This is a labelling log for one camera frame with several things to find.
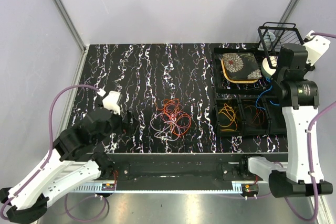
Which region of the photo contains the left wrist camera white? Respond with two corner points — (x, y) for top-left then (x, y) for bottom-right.
(98, 89), (122, 115)

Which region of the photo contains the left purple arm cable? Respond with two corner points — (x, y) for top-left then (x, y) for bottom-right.
(0, 84), (110, 221)

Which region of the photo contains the black wire dish rack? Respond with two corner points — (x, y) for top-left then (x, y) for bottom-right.
(257, 22), (311, 70)

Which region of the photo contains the black bin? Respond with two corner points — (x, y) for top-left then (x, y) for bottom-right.
(265, 97), (287, 134)
(240, 98), (270, 136)
(215, 98), (244, 137)

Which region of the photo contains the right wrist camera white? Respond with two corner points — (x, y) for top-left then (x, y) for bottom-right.
(303, 30), (330, 66)

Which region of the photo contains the black bin left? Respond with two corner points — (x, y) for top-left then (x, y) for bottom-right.
(215, 98), (244, 137)

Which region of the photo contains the blue cable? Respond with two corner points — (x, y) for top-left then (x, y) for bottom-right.
(256, 76), (281, 109)

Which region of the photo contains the left aluminium frame post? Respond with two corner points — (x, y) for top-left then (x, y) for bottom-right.
(52, 0), (87, 52)

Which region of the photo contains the aluminium rail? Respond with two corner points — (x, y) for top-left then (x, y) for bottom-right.
(71, 177), (254, 194)

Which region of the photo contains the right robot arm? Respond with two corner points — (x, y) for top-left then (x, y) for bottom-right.
(238, 43), (333, 198)

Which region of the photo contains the white plate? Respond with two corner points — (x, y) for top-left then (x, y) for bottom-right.
(261, 56), (277, 79)

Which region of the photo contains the black marble pattern mat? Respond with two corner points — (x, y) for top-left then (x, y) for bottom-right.
(79, 44), (287, 153)

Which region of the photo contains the black bin middle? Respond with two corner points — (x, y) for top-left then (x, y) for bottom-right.
(240, 98), (270, 136)

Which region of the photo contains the yellow cable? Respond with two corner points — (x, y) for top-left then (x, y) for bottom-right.
(218, 103), (240, 132)

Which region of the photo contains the black bin right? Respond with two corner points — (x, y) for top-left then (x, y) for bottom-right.
(265, 97), (287, 134)

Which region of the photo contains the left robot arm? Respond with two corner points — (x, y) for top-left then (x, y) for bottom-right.
(1, 108), (135, 223)

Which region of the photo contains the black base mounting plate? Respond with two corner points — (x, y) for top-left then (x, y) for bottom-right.
(83, 152), (288, 182)

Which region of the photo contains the white cup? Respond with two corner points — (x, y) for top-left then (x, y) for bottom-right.
(263, 31), (276, 50)

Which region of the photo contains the floral black cushion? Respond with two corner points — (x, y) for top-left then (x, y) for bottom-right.
(220, 52), (262, 84)

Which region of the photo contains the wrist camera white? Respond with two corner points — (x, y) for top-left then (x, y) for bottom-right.
(98, 89), (122, 115)
(303, 30), (330, 66)

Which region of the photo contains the white cable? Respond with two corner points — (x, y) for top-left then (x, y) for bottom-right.
(151, 113), (182, 141)

